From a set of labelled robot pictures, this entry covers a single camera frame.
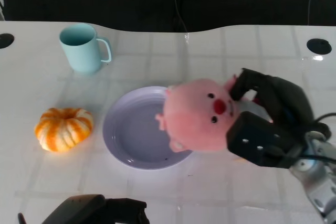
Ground light blue mug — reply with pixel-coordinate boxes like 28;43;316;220
59;23;112;74

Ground orange white striped pumpkin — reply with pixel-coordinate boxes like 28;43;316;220
34;107;94;152

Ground pink plush pig doll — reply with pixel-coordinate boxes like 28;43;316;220
154;74;274;153

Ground black round table grommet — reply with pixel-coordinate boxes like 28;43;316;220
0;33;15;49
306;38;332;55

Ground lavender round plate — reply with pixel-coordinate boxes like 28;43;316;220
102;86;194;170

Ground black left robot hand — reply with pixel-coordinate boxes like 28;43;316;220
17;194;151;224

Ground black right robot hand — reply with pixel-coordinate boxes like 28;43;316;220
226;68;316;169

